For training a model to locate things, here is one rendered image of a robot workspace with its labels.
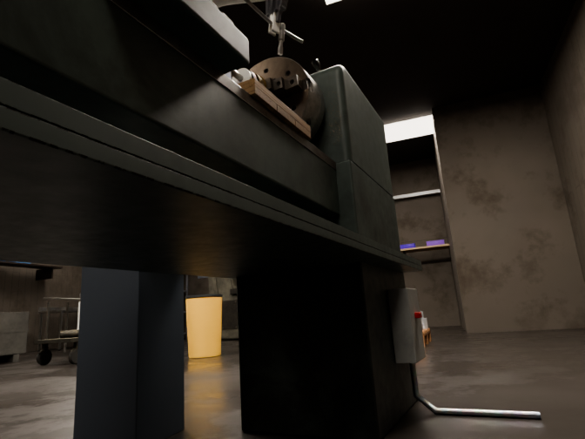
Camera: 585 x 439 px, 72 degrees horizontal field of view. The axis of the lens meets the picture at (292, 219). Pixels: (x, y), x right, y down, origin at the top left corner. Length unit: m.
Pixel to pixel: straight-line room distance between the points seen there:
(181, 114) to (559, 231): 5.49
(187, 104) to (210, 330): 3.84
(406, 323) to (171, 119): 1.11
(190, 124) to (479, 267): 5.21
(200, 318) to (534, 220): 4.19
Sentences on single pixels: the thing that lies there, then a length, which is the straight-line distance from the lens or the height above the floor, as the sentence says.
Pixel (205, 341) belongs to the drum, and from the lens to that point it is 4.48.
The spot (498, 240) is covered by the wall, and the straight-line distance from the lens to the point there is 5.80.
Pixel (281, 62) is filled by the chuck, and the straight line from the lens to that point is 1.47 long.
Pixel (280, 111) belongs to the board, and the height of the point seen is 0.87.
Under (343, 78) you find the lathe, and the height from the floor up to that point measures 1.18.
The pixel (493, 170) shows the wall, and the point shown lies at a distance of 6.00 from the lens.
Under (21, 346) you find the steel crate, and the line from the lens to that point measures 6.86.
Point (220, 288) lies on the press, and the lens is 7.72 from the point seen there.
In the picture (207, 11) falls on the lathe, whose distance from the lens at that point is 0.81.
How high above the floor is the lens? 0.37
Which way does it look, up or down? 13 degrees up
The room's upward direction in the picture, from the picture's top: 4 degrees counter-clockwise
